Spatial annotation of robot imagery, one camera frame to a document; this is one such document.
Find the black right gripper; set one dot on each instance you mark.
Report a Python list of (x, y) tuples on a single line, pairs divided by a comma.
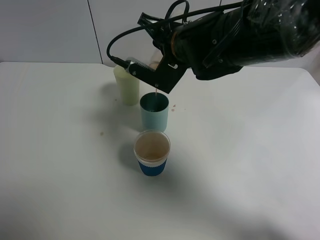
[(190, 42)]

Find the clear drink bottle pink label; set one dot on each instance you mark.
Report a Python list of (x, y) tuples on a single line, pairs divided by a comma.
[(155, 59)]

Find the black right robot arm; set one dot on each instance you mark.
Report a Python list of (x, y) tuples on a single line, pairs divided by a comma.
[(221, 43)]

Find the teal plastic cup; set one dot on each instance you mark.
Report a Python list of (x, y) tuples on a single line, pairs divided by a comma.
[(154, 108)]

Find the pale green plastic cup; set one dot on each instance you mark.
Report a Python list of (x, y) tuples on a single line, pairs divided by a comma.
[(128, 85)]

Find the glass cup with blue sleeve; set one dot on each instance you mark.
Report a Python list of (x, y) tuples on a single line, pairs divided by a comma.
[(151, 149)]

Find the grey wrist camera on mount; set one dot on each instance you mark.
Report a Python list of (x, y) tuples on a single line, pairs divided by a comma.
[(164, 78)]

